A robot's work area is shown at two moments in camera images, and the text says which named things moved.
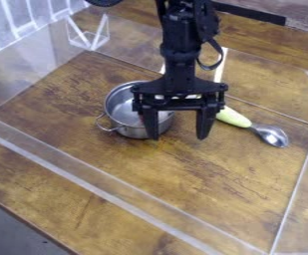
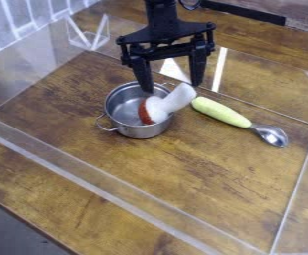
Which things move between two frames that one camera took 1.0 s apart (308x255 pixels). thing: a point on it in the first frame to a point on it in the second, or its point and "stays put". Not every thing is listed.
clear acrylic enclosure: [154, 127] stays put
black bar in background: [248, 13] stays put
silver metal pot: [125, 121] stays put
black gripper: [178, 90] to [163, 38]
